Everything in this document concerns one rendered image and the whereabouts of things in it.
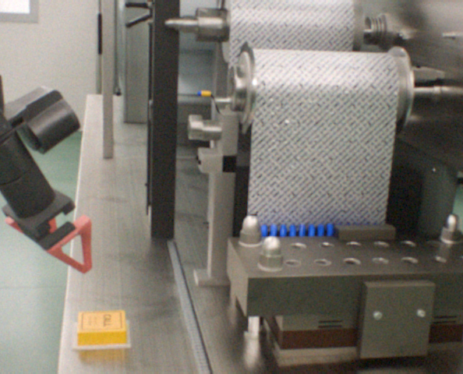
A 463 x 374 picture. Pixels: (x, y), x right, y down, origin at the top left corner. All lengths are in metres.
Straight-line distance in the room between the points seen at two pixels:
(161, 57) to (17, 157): 0.58
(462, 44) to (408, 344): 0.48
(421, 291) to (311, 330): 0.16
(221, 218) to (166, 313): 0.19
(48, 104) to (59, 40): 5.76
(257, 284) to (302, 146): 0.27
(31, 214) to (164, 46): 0.59
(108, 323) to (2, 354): 1.92
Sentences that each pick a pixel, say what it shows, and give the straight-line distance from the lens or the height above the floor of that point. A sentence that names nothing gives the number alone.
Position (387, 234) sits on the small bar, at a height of 1.04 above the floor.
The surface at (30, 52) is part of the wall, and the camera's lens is 6.71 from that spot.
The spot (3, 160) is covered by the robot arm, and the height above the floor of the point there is 1.20.
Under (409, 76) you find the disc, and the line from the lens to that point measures 1.20.
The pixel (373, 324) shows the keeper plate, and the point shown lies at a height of 0.96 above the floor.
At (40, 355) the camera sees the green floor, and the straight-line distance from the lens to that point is 2.96.
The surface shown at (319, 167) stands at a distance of 1.17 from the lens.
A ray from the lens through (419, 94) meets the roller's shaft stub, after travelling 1.26.
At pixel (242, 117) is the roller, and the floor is 1.21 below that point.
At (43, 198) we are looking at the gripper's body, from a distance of 0.94.
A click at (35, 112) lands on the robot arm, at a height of 1.25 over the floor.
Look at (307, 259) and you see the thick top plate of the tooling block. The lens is 1.06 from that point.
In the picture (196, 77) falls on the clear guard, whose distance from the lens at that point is 2.16.
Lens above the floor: 1.41
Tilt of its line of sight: 16 degrees down
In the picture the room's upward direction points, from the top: 3 degrees clockwise
